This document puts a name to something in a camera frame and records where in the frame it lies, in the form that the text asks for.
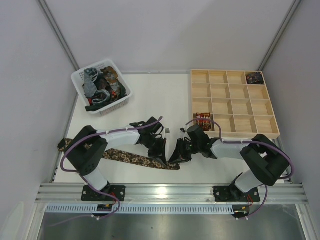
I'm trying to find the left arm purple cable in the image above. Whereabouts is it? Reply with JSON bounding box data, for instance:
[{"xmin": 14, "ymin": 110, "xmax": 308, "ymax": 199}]
[{"xmin": 47, "ymin": 115, "xmax": 164, "ymax": 227}]

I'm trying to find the dark green tie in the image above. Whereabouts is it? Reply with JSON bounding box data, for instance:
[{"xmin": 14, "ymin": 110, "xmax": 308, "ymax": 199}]
[{"xmin": 85, "ymin": 85, "xmax": 127, "ymax": 112}]

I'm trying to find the brown orange patterned tie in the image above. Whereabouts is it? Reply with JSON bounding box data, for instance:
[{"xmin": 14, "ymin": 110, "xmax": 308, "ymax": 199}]
[{"xmin": 100, "ymin": 66, "xmax": 121, "ymax": 95}]

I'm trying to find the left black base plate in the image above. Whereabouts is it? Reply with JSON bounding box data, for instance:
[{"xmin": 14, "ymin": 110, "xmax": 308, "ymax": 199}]
[{"xmin": 81, "ymin": 185, "xmax": 126, "ymax": 202}]

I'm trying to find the wooden compartment tray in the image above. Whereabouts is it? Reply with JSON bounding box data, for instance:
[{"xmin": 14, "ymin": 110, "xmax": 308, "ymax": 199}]
[{"xmin": 190, "ymin": 69, "xmax": 280, "ymax": 140}]

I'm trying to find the white plastic basket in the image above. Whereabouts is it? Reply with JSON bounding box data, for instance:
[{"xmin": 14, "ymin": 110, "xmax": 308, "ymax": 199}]
[{"xmin": 71, "ymin": 59, "xmax": 133, "ymax": 116}]

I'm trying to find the white slotted cable duct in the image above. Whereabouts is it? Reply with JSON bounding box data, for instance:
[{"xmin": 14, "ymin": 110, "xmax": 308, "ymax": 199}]
[{"xmin": 45, "ymin": 203, "xmax": 248, "ymax": 215}]

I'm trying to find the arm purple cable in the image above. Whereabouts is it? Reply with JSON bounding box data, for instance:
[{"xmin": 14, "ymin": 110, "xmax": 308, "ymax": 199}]
[
  {"xmin": 47, "ymin": 115, "xmax": 164, "ymax": 227},
  {"xmin": 180, "ymin": 118, "xmax": 294, "ymax": 218}
]

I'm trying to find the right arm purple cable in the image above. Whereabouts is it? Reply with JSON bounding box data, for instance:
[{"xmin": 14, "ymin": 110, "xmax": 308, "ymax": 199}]
[{"xmin": 180, "ymin": 118, "xmax": 294, "ymax": 218}]

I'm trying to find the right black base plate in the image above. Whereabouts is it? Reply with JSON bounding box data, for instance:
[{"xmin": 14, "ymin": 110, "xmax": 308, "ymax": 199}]
[{"xmin": 213, "ymin": 185, "xmax": 261, "ymax": 203}]

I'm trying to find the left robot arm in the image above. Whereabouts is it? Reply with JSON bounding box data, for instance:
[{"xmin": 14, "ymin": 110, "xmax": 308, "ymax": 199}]
[{"xmin": 63, "ymin": 116, "xmax": 167, "ymax": 194}]

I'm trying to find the rolled dark floral tie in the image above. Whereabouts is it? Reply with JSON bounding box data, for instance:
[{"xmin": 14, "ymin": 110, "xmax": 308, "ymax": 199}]
[{"xmin": 246, "ymin": 72, "xmax": 264, "ymax": 85}]

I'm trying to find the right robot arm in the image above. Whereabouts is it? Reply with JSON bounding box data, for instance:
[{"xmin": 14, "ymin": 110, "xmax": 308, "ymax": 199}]
[{"xmin": 169, "ymin": 133, "xmax": 294, "ymax": 195}]

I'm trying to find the grey patterned tie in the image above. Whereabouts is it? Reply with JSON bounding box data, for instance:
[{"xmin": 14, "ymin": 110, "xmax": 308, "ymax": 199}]
[{"xmin": 83, "ymin": 68, "xmax": 111, "ymax": 105}]

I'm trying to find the brown floral tie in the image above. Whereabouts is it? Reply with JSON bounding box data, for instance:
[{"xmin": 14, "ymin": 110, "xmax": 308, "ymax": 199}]
[{"xmin": 57, "ymin": 138, "xmax": 181, "ymax": 171}]

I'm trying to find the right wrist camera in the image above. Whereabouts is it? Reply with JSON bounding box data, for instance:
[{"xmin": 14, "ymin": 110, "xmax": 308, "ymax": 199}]
[{"xmin": 182, "ymin": 124, "xmax": 213, "ymax": 148}]

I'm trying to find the rolled red patterned tie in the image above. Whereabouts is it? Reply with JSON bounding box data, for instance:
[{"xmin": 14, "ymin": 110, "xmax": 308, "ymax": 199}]
[{"xmin": 195, "ymin": 112, "xmax": 215, "ymax": 132}]

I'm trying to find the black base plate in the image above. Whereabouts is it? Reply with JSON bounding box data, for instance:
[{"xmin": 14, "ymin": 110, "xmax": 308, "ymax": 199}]
[
  {"xmin": 213, "ymin": 185, "xmax": 261, "ymax": 203},
  {"xmin": 81, "ymin": 185, "xmax": 126, "ymax": 202}
]

